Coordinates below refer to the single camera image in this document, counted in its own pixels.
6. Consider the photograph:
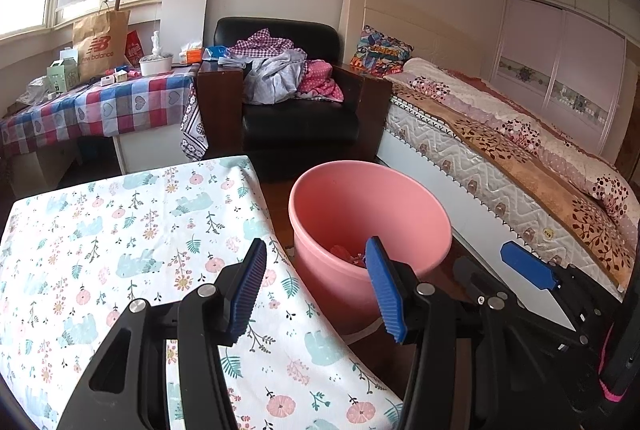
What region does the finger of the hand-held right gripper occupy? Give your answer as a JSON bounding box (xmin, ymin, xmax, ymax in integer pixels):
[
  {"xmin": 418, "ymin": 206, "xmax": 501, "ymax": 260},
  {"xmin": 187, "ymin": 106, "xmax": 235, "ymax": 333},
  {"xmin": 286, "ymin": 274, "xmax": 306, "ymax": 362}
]
[
  {"xmin": 500, "ymin": 241, "xmax": 606, "ymax": 305},
  {"xmin": 452, "ymin": 255, "xmax": 588, "ymax": 348}
]

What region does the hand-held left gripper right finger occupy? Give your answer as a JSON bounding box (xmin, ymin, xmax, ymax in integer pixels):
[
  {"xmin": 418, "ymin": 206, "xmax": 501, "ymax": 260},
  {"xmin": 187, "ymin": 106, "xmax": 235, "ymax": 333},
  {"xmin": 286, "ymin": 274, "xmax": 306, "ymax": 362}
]
[{"xmin": 365, "ymin": 236, "xmax": 573, "ymax": 430}]

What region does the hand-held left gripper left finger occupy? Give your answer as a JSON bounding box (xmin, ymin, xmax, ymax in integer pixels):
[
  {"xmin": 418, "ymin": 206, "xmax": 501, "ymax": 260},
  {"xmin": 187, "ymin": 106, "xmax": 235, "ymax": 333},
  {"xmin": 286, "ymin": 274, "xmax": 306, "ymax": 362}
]
[{"xmin": 56, "ymin": 237, "xmax": 268, "ymax": 430}]

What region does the red plastic packet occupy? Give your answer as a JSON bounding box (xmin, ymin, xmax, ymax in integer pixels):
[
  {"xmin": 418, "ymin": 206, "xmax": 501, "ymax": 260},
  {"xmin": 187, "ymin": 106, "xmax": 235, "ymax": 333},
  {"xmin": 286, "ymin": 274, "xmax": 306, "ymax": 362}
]
[{"xmin": 327, "ymin": 244, "xmax": 371, "ymax": 268}]

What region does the pink plastic bucket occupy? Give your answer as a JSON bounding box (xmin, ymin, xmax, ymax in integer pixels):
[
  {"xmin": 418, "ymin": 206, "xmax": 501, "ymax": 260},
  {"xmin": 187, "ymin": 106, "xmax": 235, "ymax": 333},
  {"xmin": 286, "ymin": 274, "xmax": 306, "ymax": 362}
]
[{"xmin": 288, "ymin": 161, "xmax": 453, "ymax": 326}]

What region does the dark cloth with pink trim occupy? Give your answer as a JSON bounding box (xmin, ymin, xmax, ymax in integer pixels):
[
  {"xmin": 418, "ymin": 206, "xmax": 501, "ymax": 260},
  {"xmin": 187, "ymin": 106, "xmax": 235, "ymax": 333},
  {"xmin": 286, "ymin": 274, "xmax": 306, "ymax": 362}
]
[{"xmin": 597, "ymin": 300, "xmax": 640, "ymax": 413}]

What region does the beige wooden bed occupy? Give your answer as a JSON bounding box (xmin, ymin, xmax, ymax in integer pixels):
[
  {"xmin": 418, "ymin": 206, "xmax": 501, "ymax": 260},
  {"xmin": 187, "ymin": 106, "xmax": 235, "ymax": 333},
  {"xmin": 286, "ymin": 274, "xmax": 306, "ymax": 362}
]
[{"xmin": 339, "ymin": 0, "xmax": 640, "ymax": 333}]

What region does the floral bear print tablecloth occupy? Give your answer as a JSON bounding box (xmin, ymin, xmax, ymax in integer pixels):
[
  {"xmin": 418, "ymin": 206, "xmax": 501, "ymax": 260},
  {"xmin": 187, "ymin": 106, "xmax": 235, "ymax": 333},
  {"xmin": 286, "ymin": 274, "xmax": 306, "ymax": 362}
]
[{"xmin": 0, "ymin": 155, "xmax": 406, "ymax": 430}]

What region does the floral bedspread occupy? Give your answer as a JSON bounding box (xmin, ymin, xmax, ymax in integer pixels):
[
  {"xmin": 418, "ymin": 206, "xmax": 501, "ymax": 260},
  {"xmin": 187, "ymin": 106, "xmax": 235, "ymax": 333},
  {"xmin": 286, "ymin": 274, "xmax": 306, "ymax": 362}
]
[{"xmin": 385, "ymin": 57, "xmax": 640, "ymax": 291}]

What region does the purple patterned cloth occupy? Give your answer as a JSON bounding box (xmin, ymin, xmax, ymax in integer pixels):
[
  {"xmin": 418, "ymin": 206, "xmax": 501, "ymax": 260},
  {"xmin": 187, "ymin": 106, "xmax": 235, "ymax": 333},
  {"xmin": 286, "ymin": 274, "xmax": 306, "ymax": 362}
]
[{"xmin": 180, "ymin": 82, "xmax": 208, "ymax": 161}]

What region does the white desk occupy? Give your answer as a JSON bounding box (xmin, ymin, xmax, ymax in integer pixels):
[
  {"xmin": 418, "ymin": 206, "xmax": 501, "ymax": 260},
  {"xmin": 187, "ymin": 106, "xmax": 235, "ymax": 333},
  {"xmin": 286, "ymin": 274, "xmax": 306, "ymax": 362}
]
[{"xmin": 10, "ymin": 125, "xmax": 183, "ymax": 191}]

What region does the black leather armchair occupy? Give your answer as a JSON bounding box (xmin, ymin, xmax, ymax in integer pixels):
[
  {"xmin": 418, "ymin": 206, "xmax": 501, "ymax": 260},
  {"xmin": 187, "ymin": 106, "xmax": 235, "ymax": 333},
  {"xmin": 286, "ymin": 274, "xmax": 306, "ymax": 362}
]
[{"xmin": 196, "ymin": 16, "xmax": 393, "ymax": 183}]

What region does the grey garment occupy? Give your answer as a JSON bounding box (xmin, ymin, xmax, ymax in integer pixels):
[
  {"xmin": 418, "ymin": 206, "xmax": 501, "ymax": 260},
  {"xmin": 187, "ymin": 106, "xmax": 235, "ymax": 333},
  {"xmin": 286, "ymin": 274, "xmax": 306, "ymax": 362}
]
[{"xmin": 242, "ymin": 50, "xmax": 307, "ymax": 105}]

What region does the white pink wardrobe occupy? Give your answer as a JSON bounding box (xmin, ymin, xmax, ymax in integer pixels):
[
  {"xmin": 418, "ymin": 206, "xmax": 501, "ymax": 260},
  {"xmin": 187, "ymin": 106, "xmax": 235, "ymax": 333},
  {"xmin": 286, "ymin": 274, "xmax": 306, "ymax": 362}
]
[{"xmin": 487, "ymin": 0, "xmax": 640, "ymax": 171}]

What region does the pink dotted garment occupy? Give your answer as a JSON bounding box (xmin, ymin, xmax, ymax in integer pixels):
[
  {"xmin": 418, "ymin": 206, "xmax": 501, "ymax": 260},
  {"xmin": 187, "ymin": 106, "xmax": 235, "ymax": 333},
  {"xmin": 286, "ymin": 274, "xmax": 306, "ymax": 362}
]
[{"xmin": 297, "ymin": 60, "xmax": 347, "ymax": 103}]

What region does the checked tablecloth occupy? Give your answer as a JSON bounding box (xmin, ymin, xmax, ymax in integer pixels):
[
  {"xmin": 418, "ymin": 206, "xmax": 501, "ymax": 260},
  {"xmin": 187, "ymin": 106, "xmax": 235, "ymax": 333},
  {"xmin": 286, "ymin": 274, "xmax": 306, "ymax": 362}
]
[{"xmin": 0, "ymin": 62, "xmax": 201, "ymax": 158}]

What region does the colourful printed pillow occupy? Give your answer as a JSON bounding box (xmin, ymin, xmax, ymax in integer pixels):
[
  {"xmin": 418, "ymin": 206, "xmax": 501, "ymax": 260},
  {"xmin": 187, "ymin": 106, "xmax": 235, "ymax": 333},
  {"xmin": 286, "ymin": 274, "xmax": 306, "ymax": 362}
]
[{"xmin": 349, "ymin": 26, "xmax": 416, "ymax": 78}]

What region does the white bowl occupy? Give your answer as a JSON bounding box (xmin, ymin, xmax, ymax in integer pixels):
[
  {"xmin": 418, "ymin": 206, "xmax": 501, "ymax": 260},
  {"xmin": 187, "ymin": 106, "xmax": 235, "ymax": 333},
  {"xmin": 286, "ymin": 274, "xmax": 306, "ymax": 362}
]
[{"xmin": 139, "ymin": 54, "xmax": 175, "ymax": 76}]

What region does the purple checked shirt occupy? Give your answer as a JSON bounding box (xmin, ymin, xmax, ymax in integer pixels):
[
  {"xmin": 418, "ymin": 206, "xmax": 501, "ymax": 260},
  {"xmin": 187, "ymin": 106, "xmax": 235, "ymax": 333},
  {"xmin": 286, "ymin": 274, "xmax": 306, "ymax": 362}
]
[{"xmin": 227, "ymin": 28, "xmax": 293, "ymax": 60}]

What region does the red paper packet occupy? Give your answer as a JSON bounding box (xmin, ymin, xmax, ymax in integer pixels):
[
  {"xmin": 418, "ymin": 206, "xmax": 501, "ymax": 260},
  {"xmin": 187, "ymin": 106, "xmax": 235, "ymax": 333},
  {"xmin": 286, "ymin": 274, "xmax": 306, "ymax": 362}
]
[{"xmin": 124, "ymin": 30, "xmax": 143, "ymax": 66}]

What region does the green cardboard box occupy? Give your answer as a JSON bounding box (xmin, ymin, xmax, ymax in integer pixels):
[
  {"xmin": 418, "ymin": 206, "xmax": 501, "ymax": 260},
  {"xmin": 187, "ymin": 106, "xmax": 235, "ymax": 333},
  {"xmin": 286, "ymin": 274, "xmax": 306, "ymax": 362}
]
[{"xmin": 46, "ymin": 58, "xmax": 81, "ymax": 94}]

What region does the brown paper bag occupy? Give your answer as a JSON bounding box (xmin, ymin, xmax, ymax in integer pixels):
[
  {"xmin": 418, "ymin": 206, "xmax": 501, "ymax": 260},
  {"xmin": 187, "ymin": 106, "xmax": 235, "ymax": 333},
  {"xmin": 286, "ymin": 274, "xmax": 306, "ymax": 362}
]
[{"xmin": 72, "ymin": 2, "xmax": 131, "ymax": 83}]

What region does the crumpled clear plastic bag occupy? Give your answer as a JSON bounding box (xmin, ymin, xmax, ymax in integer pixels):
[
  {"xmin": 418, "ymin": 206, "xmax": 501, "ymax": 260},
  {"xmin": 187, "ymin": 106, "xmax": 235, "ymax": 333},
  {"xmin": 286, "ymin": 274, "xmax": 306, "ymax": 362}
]
[{"xmin": 17, "ymin": 77, "xmax": 51, "ymax": 105}]

